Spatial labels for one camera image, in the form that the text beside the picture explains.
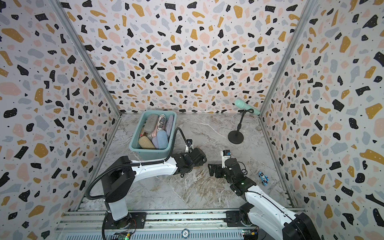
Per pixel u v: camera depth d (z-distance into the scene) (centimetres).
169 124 92
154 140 89
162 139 88
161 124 93
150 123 94
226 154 75
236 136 107
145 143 89
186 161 66
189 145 76
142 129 92
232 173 64
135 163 49
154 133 92
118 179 46
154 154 90
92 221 74
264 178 88
